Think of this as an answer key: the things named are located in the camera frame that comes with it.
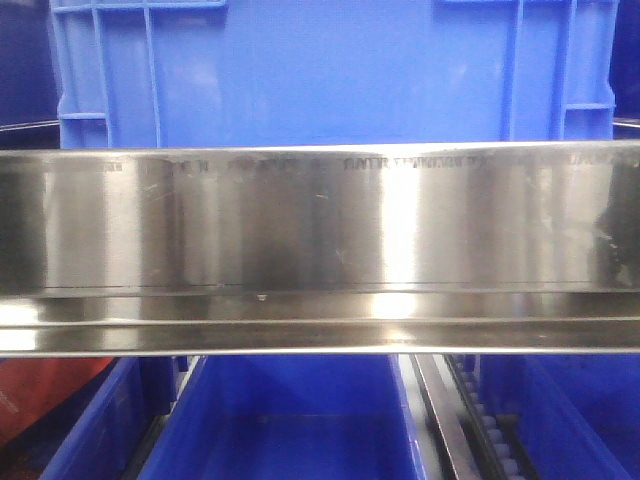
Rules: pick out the blue plastic bin lower centre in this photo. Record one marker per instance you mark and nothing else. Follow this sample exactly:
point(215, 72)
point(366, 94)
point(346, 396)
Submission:
point(307, 416)

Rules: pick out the blue plastic bin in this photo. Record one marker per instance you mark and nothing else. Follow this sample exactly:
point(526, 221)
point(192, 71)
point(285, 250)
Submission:
point(102, 442)
point(307, 416)
point(566, 416)

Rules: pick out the blue plastic bin upper shelf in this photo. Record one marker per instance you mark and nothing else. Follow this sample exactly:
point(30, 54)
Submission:
point(258, 73)

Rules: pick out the blue plastic bin lower left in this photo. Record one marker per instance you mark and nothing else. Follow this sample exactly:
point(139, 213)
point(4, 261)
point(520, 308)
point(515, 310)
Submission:
point(102, 442)

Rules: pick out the blue plastic bin lower right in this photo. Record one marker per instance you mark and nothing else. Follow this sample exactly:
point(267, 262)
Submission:
point(566, 416)

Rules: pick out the stainless steel shelf rail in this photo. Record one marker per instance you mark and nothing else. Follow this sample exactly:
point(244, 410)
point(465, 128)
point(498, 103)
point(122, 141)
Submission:
point(503, 247)

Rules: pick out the roller track rail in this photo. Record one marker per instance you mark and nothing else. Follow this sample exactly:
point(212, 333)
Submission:
point(460, 438)

